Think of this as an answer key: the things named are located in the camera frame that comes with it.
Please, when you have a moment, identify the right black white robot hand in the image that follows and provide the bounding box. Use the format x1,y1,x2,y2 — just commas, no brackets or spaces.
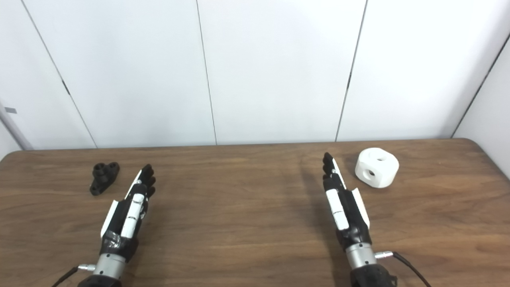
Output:
322,152,373,252

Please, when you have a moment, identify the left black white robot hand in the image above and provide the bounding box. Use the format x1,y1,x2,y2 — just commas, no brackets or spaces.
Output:
100,164,157,262

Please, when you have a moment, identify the black plastic holder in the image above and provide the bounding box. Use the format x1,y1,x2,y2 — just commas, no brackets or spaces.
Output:
89,162,120,196

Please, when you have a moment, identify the round white plastic piece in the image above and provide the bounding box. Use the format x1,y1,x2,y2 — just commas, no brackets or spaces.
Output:
355,147,400,189

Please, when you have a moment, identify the white corner post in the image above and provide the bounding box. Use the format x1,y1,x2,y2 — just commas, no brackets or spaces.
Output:
0,100,33,151

